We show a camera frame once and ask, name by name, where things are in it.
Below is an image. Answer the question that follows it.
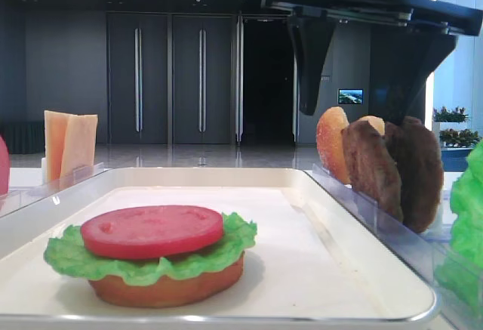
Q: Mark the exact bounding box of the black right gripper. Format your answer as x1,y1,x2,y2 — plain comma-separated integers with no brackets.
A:
261,0,482,125

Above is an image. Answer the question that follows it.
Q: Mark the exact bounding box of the brown meat patty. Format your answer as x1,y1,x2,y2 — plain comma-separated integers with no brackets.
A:
385,116,444,233
342,121,403,221

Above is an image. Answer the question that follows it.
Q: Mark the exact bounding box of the outer bread slice right rack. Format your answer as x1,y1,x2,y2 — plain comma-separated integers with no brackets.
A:
358,116,385,136

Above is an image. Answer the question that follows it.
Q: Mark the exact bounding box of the bread slice rack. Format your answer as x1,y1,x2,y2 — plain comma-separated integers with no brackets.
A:
358,116,385,136
316,106,350,184

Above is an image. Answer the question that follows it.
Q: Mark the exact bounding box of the inner bread slice right rack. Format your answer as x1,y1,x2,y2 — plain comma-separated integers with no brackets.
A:
316,106,350,184

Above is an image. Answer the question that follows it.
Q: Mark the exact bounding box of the green lettuce leaf standing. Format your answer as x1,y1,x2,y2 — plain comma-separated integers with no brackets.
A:
435,143,482,313

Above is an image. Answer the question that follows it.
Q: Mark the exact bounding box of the red tomato slice on burger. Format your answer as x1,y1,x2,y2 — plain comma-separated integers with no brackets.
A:
80,205,223,260

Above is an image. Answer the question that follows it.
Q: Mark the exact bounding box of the orange cheese slice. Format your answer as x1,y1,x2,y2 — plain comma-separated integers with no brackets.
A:
44,110,72,182

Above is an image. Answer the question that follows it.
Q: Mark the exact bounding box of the green lettuce on burger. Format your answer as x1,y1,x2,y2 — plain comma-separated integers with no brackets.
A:
43,212,257,286

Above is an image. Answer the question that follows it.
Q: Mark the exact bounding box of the red tomato slice standing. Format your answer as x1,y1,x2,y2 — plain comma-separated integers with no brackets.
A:
0,137,10,196

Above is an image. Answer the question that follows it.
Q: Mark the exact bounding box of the flower planter background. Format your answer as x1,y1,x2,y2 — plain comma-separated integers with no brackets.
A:
432,106,482,172

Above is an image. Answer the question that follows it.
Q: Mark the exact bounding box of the cream rectangular tray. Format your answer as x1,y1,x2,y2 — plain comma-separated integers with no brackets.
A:
1,168,438,329

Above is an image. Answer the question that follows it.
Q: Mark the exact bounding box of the bottom bun on tray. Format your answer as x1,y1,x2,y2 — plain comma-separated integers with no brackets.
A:
89,254,245,308

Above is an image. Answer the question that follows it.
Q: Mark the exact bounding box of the wall display screen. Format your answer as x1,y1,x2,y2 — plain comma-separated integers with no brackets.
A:
337,89,364,105

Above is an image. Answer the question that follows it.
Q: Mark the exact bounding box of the clear right rail strip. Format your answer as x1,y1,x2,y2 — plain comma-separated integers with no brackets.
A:
312,164,482,329

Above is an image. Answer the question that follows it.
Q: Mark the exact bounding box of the clear rail strip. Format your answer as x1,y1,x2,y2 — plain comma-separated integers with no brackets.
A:
312,164,482,329
1,163,106,217

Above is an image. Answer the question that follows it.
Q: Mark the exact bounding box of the clear left rail strip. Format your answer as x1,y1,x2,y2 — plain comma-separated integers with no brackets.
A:
1,163,106,217

